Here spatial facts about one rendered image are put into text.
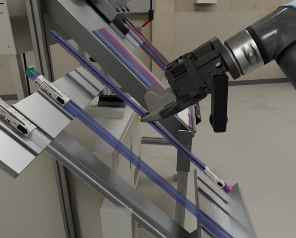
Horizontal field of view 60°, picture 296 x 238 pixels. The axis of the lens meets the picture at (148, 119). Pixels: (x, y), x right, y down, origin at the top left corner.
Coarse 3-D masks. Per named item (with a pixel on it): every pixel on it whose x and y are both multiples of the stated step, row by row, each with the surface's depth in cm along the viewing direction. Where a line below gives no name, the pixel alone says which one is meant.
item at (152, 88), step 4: (148, 88) 54; (152, 88) 54; (156, 88) 54; (168, 88) 54; (156, 92) 54; (160, 92) 54; (164, 92) 54; (168, 92) 54; (172, 92) 54; (176, 96) 54; (148, 112) 55
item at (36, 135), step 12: (36, 132) 33; (48, 144) 33; (60, 156) 33; (72, 156) 35; (72, 168) 34; (84, 168) 35; (84, 180) 34; (96, 180) 35; (108, 192) 35; (120, 204) 35; (132, 204) 36; (132, 216) 36; (144, 216) 36; (144, 228) 36; (156, 228) 37
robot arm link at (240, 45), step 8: (240, 32) 46; (232, 40) 45; (240, 40) 44; (248, 40) 44; (232, 48) 45; (240, 48) 44; (248, 48) 44; (256, 48) 43; (232, 56) 45; (240, 56) 44; (248, 56) 44; (256, 56) 44; (240, 64) 45; (248, 64) 45; (256, 64) 45; (240, 72) 47; (248, 72) 47
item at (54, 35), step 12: (60, 36) 50; (72, 48) 50; (84, 60) 51; (96, 72) 51; (108, 84) 52; (120, 96) 53; (132, 108) 53; (168, 132) 56; (180, 144) 56; (192, 156) 56; (204, 168) 57
